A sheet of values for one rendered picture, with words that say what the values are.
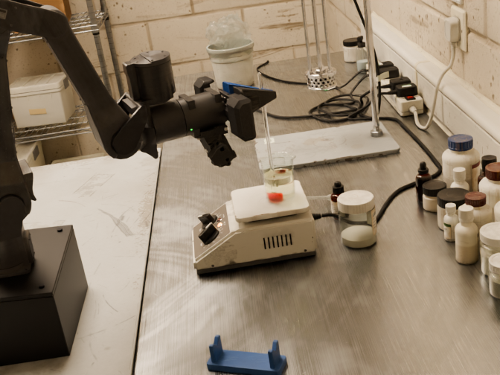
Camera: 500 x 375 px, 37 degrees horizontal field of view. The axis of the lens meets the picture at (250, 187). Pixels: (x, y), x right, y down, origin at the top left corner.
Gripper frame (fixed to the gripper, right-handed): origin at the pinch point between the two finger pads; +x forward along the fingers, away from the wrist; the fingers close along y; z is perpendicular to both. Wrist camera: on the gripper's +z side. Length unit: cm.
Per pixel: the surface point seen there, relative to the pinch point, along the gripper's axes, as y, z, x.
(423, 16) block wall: -52, 6, 67
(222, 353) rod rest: 23.6, 25.2, -18.5
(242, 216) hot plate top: 2.5, 17.4, -5.7
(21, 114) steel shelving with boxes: -236, 52, -21
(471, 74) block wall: -20, 13, 56
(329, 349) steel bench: 29.5, 26.3, -5.9
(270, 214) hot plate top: 4.2, 17.6, -1.7
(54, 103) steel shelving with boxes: -229, 49, -6
